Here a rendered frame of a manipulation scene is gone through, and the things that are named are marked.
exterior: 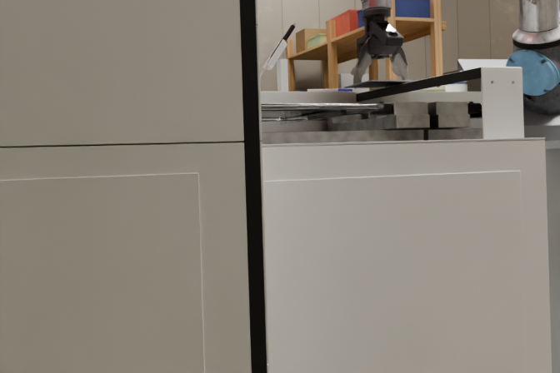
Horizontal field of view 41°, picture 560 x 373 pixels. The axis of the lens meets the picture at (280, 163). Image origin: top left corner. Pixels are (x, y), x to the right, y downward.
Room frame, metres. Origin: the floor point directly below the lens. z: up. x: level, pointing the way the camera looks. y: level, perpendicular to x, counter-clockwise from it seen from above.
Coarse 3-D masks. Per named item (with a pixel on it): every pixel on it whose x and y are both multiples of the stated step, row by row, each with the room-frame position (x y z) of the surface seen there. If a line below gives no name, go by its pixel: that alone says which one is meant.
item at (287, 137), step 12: (264, 132) 1.52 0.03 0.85; (276, 132) 1.52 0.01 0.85; (288, 132) 1.53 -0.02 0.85; (300, 132) 1.54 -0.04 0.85; (312, 132) 1.55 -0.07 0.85; (324, 132) 1.56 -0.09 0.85; (336, 132) 1.57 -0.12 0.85; (348, 132) 1.58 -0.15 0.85; (360, 132) 1.59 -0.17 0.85; (372, 132) 1.60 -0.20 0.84; (384, 132) 1.61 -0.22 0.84; (396, 132) 1.62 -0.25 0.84; (408, 132) 1.63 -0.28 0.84; (420, 132) 1.64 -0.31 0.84
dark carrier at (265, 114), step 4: (264, 112) 1.59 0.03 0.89; (268, 112) 1.60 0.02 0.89; (272, 112) 1.60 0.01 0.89; (276, 112) 1.61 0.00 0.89; (280, 112) 1.61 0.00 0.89; (284, 112) 1.62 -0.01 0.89; (288, 112) 1.62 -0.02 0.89; (292, 112) 1.62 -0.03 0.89; (296, 112) 1.63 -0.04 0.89; (300, 112) 1.63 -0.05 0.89; (304, 112) 1.64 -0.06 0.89; (308, 112) 1.64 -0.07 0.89; (312, 112) 1.65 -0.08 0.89; (264, 116) 1.71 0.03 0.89; (268, 116) 1.72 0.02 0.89; (272, 116) 1.72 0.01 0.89; (276, 116) 1.73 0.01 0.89; (280, 116) 1.73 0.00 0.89; (284, 116) 1.74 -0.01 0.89; (288, 116) 1.74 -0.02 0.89; (292, 116) 1.75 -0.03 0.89; (296, 116) 1.75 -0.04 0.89
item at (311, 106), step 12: (264, 108) 1.46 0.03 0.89; (276, 108) 1.46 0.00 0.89; (288, 108) 1.47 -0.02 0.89; (300, 108) 1.48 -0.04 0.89; (312, 108) 1.49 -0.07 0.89; (324, 108) 1.50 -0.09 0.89; (336, 108) 1.51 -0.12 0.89; (348, 108) 1.52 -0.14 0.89; (360, 108) 1.53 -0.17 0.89; (372, 108) 1.53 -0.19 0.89
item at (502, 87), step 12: (492, 72) 1.45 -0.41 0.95; (504, 72) 1.46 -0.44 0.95; (516, 72) 1.47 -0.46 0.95; (492, 84) 1.45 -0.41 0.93; (504, 84) 1.46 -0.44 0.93; (516, 84) 1.47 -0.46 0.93; (492, 96) 1.45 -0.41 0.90; (504, 96) 1.46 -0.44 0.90; (516, 96) 1.47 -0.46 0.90; (492, 108) 1.45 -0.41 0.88; (504, 108) 1.46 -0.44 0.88; (516, 108) 1.47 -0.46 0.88; (492, 120) 1.45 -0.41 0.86; (504, 120) 1.46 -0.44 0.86; (516, 120) 1.47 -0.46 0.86; (492, 132) 1.45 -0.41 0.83; (504, 132) 1.46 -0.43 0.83; (516, 132) 1.47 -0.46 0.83
